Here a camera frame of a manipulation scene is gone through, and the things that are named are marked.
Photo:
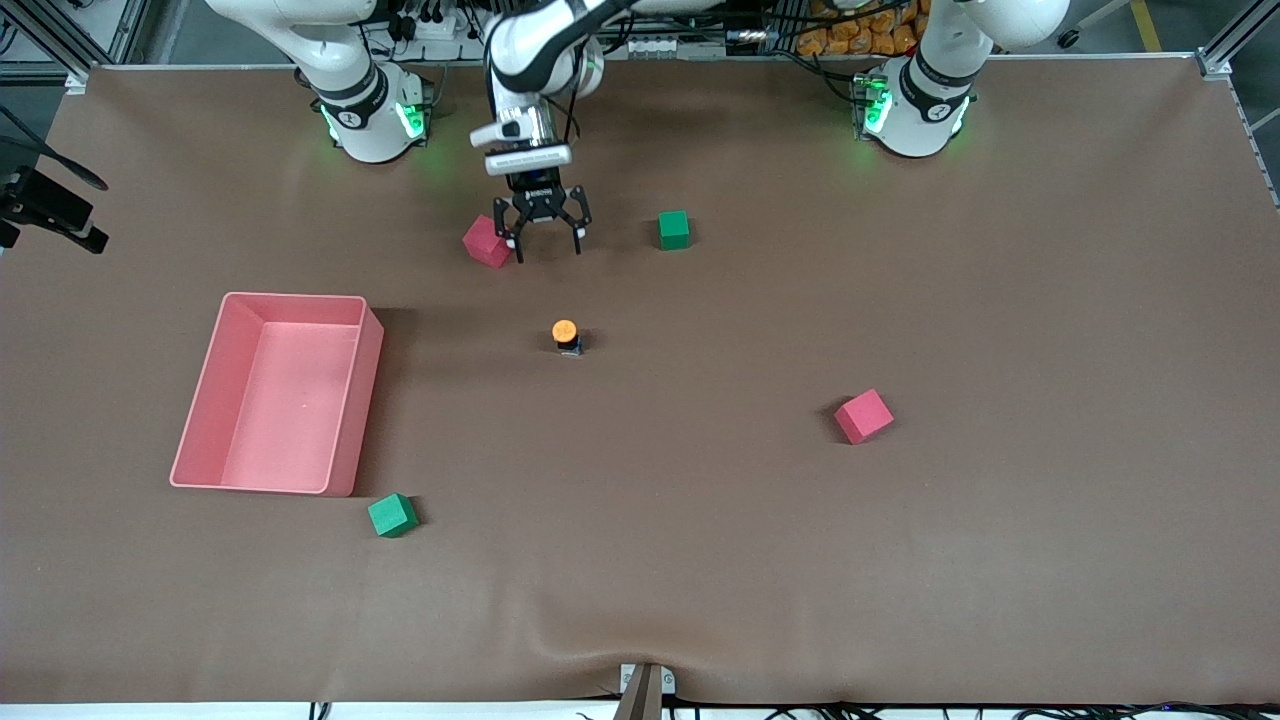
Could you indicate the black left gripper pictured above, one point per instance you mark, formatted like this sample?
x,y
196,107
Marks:
x,y
538,207

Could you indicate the aluminium frame corner profile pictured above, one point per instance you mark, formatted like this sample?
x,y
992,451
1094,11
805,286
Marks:
x,y
1235,40

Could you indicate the orange capped black button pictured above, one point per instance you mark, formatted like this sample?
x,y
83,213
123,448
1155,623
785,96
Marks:
x,y
565,330

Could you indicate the aluminium frame diagonal profile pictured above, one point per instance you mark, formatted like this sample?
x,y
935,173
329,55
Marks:
x,y
60,40

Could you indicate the aluminium frame post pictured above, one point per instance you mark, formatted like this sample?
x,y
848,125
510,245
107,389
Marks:
x,y
787,28

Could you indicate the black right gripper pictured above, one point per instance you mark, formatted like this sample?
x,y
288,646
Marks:
x,y
54,203

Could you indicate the white power strip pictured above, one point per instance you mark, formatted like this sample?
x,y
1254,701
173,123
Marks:
x,y
440,25

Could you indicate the black caster wheel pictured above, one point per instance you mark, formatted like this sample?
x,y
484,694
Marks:
x,y
1070,38

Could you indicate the white terminal strip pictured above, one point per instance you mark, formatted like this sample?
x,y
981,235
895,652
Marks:
x,y
650,47

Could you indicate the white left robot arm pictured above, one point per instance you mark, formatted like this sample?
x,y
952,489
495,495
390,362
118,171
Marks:
x,y
920,120

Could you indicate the metal table bracket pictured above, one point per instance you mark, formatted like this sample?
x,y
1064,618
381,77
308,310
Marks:
x,y
647,690

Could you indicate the pink foam cube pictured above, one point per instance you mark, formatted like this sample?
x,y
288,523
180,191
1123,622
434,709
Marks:
x,y
485,240
863,416

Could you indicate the green foam cube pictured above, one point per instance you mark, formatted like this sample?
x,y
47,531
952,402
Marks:
x,y
674,230
392,515

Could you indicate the brown table mat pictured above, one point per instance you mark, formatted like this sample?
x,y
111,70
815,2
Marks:
x,y
640,560

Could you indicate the bag of orange items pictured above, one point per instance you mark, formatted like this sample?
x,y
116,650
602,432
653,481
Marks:
x,y
850,30

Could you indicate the pink plastic bin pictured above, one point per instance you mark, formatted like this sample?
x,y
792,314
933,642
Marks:
x,y
280,430

